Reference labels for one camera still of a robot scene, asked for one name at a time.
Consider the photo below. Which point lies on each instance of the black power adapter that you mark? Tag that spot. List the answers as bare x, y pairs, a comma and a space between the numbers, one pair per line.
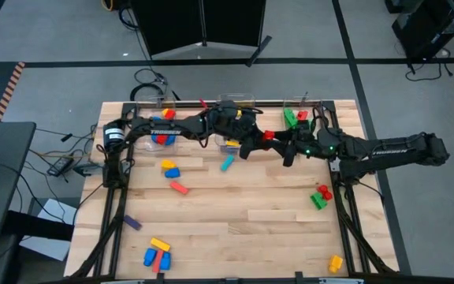
59, 165

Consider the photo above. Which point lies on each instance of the black aluminium rig frame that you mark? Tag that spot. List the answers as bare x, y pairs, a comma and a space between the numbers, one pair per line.
121, 205

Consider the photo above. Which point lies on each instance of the yellow chunky toy block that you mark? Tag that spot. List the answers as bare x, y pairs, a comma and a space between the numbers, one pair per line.
164, 113
168, 163
335, 263

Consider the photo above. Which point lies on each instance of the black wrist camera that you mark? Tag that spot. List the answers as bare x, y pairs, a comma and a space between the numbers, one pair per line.
249, 150
289, 155

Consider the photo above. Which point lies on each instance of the black folding divider screen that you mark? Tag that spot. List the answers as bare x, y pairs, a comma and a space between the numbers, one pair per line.
172, 23

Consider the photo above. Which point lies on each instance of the silver aluminium bracket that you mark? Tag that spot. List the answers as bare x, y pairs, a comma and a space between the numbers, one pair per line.
334, 165

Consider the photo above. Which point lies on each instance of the teal slim toy block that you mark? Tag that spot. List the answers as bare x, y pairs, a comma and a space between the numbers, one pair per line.
227, 162

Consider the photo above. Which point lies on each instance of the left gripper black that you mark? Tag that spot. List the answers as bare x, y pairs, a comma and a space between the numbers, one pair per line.
248, 128

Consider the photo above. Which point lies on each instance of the clear plastic bin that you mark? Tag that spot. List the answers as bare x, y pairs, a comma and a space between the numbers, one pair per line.
144, 144
290, 100
250, 96

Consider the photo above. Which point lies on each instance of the blue chunky toy block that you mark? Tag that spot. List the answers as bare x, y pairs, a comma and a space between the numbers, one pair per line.
172, 173
166, 260
149, 256
171, 140
155, 117
154, 139

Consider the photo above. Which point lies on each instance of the red chunky toy block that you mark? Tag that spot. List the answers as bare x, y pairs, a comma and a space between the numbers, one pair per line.
170, 114
162, 139
325, 192
302, 115
268, 136

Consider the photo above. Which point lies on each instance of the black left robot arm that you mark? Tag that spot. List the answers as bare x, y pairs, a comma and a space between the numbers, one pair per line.
164, 128

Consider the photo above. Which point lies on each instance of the black equipment cabinet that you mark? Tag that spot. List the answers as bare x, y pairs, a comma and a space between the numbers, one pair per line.
428, 27

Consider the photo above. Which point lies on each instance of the red slim toy block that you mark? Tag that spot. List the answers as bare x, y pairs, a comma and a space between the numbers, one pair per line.
157, 262
179, 187

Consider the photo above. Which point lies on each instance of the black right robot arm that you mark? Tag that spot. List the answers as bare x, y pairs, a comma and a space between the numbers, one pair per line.
392, 150

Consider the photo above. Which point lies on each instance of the purple slim toy block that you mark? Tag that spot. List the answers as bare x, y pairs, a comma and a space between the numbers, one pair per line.
132, 223
229, 150

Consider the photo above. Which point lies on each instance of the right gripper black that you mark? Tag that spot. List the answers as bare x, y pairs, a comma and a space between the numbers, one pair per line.
309, 144

